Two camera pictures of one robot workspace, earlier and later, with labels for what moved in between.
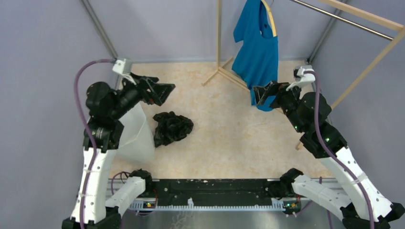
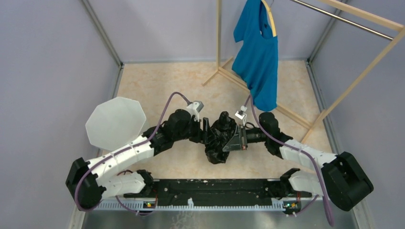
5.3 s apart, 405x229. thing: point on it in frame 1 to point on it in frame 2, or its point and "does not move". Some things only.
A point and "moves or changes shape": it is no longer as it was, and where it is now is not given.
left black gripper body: [141, 93] to [197, 135]
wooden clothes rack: [395, 26] does not move
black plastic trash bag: [170, 127] moves or changes shape
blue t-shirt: [256, 60] does not move
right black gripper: [261, 93] to [238, 142]
